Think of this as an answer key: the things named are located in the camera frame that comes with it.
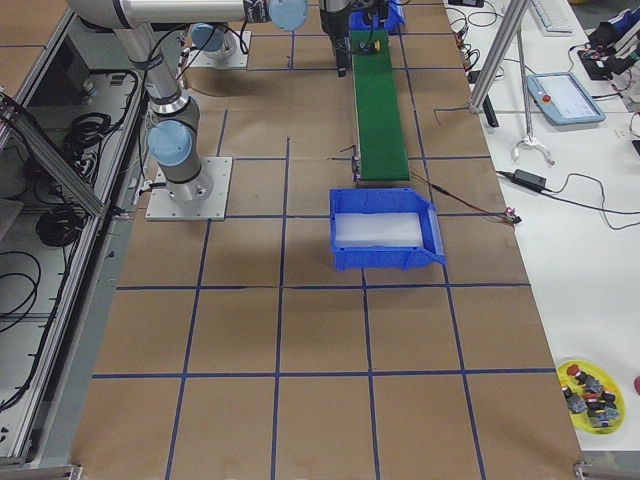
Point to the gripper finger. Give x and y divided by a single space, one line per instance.
341 57

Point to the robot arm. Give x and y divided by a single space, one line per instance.
286 15
173 140

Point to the yellow plate of buttons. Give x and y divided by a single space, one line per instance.
594 400

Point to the blue bin left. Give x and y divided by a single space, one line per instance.
377 14

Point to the blue bin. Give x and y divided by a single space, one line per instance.
377 14
387 200

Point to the green conveyor belt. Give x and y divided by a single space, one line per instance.
382 152

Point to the white foam pad right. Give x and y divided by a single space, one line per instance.
378 230

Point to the blue bin right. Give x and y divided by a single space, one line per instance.
387 200

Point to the teach pendant tablet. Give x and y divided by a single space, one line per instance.
563 99

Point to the black power adapter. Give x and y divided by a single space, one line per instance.
529 180

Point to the aluminium frame post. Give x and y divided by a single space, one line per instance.
510 23

